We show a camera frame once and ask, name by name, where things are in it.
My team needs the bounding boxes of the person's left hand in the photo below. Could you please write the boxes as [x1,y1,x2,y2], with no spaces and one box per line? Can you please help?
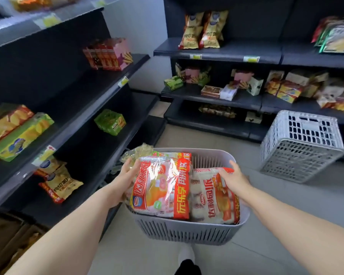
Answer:
[107,158,141,210]

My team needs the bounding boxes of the person's right hand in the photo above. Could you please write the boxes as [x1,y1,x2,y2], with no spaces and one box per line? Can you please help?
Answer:
[218,160,254,210]

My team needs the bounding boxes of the grey plastic basket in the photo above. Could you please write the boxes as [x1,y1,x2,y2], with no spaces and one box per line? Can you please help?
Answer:
[126,148,251,246]

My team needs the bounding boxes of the person's left forearm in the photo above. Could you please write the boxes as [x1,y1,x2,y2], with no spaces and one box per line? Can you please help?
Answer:
[5,186,124,275]

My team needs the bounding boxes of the person's right forearm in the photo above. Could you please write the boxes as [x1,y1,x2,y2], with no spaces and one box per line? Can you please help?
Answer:
[241,184,344,275]

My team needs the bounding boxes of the clear noodle packet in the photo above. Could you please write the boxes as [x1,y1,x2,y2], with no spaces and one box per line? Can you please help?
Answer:
[120,143,154,167]

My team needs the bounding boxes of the large white cake packet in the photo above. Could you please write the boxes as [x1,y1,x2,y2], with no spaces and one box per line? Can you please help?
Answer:
[189,167,241,225]

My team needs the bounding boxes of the large pink cake packet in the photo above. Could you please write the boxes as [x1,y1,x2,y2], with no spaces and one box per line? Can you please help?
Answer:
[130,156,193,221]

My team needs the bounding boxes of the red striped snack packet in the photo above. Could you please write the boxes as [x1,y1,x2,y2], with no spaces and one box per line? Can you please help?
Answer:
[151,151,192,169]

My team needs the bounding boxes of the green wrapped snack packet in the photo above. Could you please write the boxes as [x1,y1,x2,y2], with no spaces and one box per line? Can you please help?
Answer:
[94,109,127,137]

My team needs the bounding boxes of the small white box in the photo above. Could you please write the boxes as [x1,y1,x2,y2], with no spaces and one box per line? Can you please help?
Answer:
[245,111,263,124]

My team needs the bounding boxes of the brown snack packet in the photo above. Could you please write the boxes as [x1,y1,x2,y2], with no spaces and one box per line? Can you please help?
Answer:
[199,104,237,119]

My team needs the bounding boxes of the yellow snack bag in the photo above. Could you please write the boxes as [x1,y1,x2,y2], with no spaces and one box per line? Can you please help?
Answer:
[33,155,67,178]
[38,165,84,205]
[178,12,204,50]
[199,10,229,49]

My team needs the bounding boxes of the grey plastic crate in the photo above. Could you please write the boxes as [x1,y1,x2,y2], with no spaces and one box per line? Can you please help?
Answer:
[259,110,344,184]

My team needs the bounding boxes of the white snack box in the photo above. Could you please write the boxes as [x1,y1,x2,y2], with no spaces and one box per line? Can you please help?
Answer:
[219,84,238,101]

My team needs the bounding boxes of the flat brown biscuit box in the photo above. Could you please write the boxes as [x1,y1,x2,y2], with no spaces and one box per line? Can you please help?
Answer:
[201,85,223,98]

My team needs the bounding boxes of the white shoe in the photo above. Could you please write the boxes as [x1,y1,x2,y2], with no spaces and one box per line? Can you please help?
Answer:
[178,243,196,265]

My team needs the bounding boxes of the white and dark box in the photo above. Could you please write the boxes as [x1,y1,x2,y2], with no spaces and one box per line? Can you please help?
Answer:
[246,77,264,96]

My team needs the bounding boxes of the green snack box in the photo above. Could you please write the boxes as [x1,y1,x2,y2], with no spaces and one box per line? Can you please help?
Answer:
[197,71,212,87]
[164,76,185,91]

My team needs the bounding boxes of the pink snack box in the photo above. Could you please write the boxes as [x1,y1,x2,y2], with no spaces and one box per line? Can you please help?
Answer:
[185,67,201,83]
[233,70,255,90]

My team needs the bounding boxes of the orange yellow snack box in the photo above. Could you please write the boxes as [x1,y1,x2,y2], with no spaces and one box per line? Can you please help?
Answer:
[265,78,282,95]
[276,81,304,104]

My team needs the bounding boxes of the black trouser leg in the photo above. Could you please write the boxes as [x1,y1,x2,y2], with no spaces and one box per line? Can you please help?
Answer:
[174,259,202,275]

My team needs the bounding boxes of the dark metal shelving unit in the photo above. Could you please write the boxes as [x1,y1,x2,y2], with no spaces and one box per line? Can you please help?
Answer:
[153,0,344,164]
[0,0,167,275]

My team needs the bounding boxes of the pink biscuit stick box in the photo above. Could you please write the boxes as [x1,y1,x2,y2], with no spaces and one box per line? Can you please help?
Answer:
[105,38,134,71]

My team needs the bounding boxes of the long green chip packet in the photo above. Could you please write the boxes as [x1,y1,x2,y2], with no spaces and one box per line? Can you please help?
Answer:
[0,112,55,162]

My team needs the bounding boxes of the red biscuit stick box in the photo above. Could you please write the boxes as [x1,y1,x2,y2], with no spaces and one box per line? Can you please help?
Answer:
[83,43,99,70]
[93,40,110,69]

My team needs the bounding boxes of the beige snack box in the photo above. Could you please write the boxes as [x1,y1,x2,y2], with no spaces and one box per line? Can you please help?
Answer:
[285,69,329,87]

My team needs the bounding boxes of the long orange chip packet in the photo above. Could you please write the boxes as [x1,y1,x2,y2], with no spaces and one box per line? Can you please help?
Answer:
[0,104,35,148]

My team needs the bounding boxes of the pile of snack boxes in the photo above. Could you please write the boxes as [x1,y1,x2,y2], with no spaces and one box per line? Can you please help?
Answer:
[316,80,344,116]

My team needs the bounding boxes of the brown cardboard box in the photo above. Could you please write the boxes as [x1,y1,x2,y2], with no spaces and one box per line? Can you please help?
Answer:
[0,212,48,275]

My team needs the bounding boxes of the green edged yellow snack packet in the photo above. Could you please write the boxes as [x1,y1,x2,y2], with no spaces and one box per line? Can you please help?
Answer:
[318,19,344,54]

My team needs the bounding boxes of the orange snack packets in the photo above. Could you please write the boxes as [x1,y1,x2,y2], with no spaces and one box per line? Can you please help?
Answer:
[11,0,78,12]

